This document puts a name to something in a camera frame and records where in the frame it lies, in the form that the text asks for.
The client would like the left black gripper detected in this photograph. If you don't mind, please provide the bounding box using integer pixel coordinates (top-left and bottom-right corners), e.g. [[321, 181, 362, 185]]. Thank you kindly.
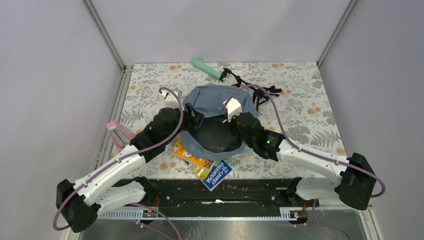
[[164, 102, 204, 145]]

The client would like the blue grey backpack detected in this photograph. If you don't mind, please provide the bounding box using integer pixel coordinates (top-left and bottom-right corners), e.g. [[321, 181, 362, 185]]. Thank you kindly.
[[180, 85, 247, 161]]

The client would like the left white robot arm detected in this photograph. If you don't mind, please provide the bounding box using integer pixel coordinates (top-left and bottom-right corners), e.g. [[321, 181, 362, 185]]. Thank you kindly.
[[52, 103, 204, 233]]

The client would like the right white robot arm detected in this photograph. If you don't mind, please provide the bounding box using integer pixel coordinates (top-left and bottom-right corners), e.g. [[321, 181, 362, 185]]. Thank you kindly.
[[229, 112, 377, 211]]

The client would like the light blue marker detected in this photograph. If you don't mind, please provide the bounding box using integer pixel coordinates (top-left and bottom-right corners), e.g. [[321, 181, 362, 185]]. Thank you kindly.
[[234, 148, 254, 157]]

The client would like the orange book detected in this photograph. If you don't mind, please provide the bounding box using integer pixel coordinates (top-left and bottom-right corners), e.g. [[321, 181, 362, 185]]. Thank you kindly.
[[171, 137, 215, 170]]

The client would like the mint green tube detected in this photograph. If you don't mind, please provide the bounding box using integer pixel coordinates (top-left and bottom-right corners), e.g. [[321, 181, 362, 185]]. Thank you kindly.
[[191, 58, 226, 82]]

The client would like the blue Treehouse book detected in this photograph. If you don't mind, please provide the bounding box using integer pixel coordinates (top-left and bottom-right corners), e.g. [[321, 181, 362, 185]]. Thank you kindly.
[[187, 160, 233, 191]]

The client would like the pink metronome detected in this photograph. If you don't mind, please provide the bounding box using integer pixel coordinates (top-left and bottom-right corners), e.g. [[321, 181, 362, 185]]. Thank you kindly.
[[105, 121, 136, 151]]

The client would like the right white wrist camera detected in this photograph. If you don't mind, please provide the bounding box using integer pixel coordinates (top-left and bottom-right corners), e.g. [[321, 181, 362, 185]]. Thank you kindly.
[[220, 98, 243, 124]]

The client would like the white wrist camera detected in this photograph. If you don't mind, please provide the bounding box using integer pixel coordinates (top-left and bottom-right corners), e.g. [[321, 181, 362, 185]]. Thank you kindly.
[[220, 98, 243, 124], [160, 89, 182, 109]]

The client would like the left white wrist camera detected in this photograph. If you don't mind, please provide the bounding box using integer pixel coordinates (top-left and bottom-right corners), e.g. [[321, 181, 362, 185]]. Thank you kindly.
[[160, 89, 182, 109]]

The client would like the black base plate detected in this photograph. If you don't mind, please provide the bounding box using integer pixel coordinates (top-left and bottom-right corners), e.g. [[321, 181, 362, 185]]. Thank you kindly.
[[139, 179, 314, 218]]

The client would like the grey slotted cable duct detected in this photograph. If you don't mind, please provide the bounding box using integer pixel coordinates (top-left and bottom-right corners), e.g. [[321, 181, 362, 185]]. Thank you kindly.
[[99, 206, 301, 222]]

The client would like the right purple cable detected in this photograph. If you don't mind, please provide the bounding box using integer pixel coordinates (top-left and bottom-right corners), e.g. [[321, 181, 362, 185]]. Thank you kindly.
[[221, 84, 387, 240]]

